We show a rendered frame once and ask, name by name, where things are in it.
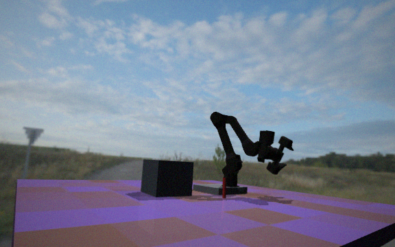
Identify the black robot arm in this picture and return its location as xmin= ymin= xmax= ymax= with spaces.
xmin=210 ymin=112 xmax=275 ymax=187

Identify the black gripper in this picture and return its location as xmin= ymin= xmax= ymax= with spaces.
xmin=267 ymin=136 xmax=293 ymax=175

